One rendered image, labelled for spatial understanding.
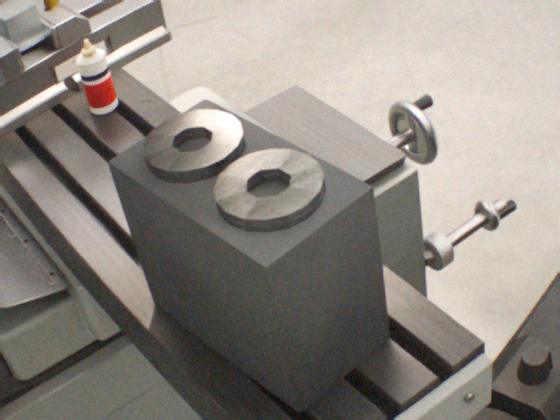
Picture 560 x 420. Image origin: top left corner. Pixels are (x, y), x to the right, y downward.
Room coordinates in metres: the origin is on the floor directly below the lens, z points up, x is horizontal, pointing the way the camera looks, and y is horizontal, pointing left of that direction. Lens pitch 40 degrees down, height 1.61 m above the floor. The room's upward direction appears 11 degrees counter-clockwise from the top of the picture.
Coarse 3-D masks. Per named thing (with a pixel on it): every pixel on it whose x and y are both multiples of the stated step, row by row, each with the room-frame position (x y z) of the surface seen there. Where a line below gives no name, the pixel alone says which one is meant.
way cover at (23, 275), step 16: (0, 208) 1.05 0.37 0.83; (0, 224) 1.01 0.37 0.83; (16, 224) 1.01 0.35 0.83; (0, 240) 0.98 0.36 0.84; (16, 240) 0.98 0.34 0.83; (32, 240) 0.97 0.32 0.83; (0, 256) 0.94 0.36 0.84; (16, 256) 0.94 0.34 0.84; (0, 272) 0.90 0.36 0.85; (16, 272) 0.90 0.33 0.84; (32, 272) 0.90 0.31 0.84; (48, 272) 0.90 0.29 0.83; (0, 288) 0.87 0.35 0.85; (16, 288) 0.87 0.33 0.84; (32, 288) 0.87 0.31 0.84; (48, 288) 0.87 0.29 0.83; (64, 288) 0.87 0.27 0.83; (0, 304) 0.84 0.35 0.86; (16, 304) 0.84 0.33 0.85
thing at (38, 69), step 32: (96, 0) 1.32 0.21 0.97; (128, 0) 1.30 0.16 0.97; (160, 0) 1.28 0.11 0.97; (96, 32) 1.23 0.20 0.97; (128, 32) 1.25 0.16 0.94; (160, 32) 1.27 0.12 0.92; (0, 64) 1.15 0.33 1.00; (32, 64) 1.17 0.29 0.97; (64, 64) 1.19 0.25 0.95; (0, 96) 1.14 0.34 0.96; (32, 96) 1.16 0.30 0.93; (64, 96) 1.17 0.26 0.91; (0, 128) 1.12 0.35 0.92
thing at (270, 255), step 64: (192, 128) 0.74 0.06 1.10; (256, 128) 0.74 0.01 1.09; (128, 192) 0.72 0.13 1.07; (192, 192) 0.67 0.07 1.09; (256, 192) 0.65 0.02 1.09; (320, 192) 0.62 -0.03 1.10; (192, 256) 0.65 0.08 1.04; (256, 256) 0.57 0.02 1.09; (320, 256) 0.59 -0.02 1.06; (192, 320) 0.68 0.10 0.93; (256, 320) 0.59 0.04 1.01; (320, 320) 0.58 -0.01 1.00; (384, 320) 0.62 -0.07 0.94; (320, 384) 0.58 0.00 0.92
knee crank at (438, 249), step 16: (480, 208) 1.22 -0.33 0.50; (496, 208) 1.22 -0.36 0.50; (512, 208) 1.24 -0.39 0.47; (464, 224) 1.20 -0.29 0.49; (480, 224) 1.20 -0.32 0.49; (496, 224) 1.20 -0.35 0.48; (432, 240) 1.16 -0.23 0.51; (448, 240) 1.16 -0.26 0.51; (432, 256) 1.15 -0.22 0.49; (448, 256) 1.14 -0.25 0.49
